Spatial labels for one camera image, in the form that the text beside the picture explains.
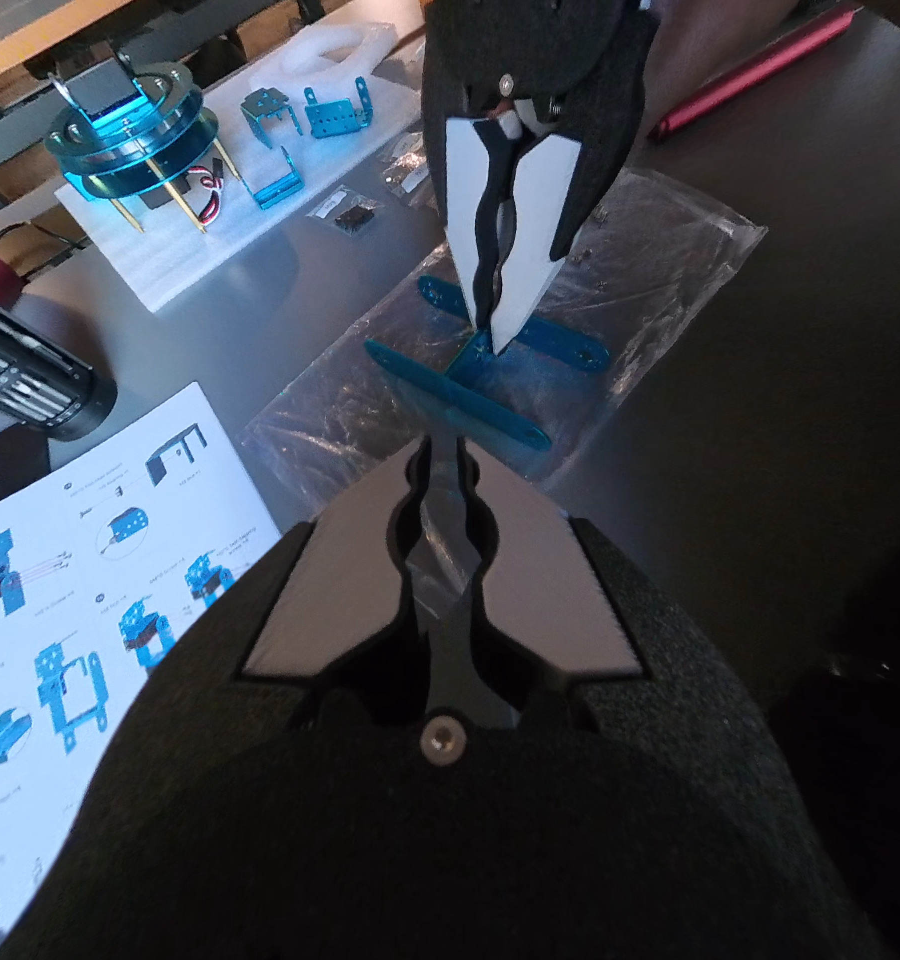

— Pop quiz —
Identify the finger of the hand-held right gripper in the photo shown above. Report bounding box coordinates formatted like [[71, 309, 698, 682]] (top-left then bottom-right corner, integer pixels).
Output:
[[491, 141, 582, 355], [444, 116, 496, 331]]

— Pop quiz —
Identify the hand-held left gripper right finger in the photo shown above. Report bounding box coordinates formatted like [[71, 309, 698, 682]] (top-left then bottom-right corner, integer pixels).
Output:
[[456, 437, 643, 684]]

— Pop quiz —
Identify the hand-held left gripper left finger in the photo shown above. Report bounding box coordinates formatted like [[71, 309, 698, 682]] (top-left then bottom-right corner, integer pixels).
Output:
[[240, 437, 432, 684]]

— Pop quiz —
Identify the large clear plastic bag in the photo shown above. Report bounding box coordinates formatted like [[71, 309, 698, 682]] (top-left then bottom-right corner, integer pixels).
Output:
[[240, 165, 770, 603]]

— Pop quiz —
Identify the round blue robot base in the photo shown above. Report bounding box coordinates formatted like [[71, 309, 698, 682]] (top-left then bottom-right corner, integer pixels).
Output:
[[45, 56, 223, 235]]

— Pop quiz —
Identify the grey desk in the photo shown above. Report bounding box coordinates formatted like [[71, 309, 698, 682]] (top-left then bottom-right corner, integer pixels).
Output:
[[0, 0, 900, 826]]

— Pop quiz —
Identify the pile of small hardware bags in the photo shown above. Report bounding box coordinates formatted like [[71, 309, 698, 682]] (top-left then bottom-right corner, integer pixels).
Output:
[[382, 131, 440, 209]]

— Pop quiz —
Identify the small bag of black screws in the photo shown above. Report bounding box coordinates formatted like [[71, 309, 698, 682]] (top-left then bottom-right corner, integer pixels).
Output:
[[307, 187, 385, 236]]

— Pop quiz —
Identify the white instruction manual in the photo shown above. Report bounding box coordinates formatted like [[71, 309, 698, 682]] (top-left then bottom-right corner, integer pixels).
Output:
[[0, 382, 283, 960]]

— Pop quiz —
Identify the white foam sheet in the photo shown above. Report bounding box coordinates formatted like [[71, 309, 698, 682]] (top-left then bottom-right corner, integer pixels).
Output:
[[54, 30, 422, 315]]

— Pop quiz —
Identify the black cylindrical bit holder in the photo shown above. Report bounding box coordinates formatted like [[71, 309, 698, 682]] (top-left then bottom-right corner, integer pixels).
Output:
[[0, 288, 118, 441]]

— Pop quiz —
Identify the blue holed U bracket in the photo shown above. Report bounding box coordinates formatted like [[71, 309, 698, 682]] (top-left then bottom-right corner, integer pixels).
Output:
[[303, 77, 373, 141]]

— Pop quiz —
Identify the small blue U bracket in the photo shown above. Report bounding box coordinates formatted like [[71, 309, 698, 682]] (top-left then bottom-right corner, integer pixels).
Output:
[[249, 146, 305, 210]]

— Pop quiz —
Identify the white foam ring piece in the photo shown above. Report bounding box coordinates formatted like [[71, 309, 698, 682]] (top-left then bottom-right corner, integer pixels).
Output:
[[251, 21, 407, 78]]

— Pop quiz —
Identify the teal claw-shaped bracket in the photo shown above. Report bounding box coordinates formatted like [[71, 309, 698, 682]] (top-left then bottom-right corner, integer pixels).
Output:
[[240, 88, 305, 148]]

